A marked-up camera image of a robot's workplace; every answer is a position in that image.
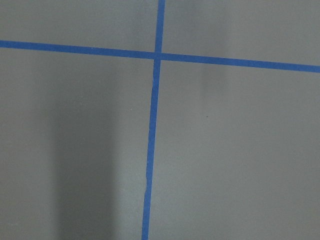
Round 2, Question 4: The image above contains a blue tape line lengthwise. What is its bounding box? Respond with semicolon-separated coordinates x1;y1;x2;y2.
141;0;166;240

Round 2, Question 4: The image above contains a blue tape line crosswise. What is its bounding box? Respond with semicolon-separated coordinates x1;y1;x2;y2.
0;40;320;73

